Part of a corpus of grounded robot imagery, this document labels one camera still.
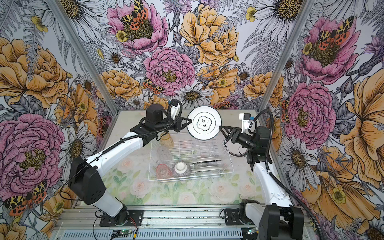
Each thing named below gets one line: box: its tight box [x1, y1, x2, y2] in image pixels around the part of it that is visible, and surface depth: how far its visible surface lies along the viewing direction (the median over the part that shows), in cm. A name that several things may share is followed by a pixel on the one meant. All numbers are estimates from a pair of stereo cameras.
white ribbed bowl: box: [172, 161, 191, 178], surface depth 85 cm
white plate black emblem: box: [186, 105, 223, 141], surface depth 78 cm
